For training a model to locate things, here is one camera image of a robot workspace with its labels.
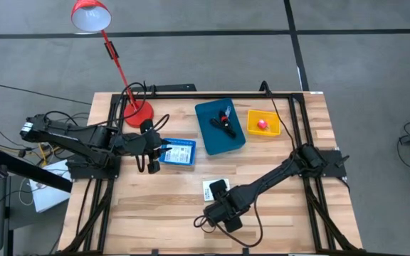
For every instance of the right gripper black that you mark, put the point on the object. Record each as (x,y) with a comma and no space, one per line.
(226,208)

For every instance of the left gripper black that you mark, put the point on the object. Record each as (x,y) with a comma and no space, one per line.
(142,144)

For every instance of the black wall charger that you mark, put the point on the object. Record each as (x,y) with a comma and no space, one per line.
(215,123)

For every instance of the small silver white adapter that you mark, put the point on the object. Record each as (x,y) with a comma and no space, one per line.
(228,111)

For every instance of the small pink box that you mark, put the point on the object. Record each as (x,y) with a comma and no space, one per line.
(262,124)

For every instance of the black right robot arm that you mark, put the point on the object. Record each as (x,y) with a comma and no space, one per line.
(272,177)

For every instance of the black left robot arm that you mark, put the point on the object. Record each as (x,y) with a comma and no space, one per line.
(66,137)

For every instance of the teal plastic bin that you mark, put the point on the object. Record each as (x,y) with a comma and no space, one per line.
(205,142)

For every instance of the blue perforated plastic basket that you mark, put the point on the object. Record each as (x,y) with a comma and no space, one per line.
(182,141)

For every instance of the red desk lamp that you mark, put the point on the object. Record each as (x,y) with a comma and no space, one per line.
(139,113)

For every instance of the black power strip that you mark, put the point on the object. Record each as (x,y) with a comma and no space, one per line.
(169,87)

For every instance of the yellow perforated plastic basket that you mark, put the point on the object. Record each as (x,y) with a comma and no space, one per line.
(272,122)

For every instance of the white cardboard box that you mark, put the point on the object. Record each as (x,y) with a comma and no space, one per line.
(48,199)

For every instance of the black desk support bar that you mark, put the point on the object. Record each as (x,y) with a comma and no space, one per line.
(30,170)

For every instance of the black aluminium table frame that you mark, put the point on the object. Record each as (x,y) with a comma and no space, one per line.
(208,96)

